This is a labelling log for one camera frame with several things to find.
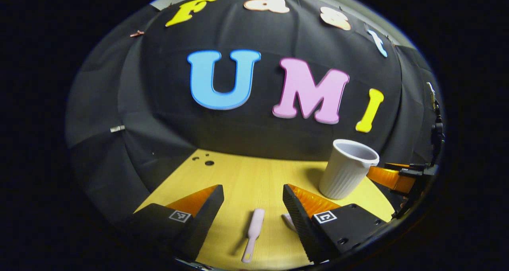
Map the small pink broom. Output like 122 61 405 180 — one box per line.
241 208 265 263

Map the white ribbed garbage bin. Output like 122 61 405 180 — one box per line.
319 139 380 200

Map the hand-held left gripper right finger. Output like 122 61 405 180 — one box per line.
282 184 387 264

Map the pink dustpan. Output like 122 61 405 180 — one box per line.
282 213 298 232

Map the yellow wooden desktop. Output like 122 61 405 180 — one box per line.
134 148 395 271

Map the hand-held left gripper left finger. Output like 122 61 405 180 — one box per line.
127 184 225 262

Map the black backdrop cloth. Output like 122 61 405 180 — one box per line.
66 0 444 240

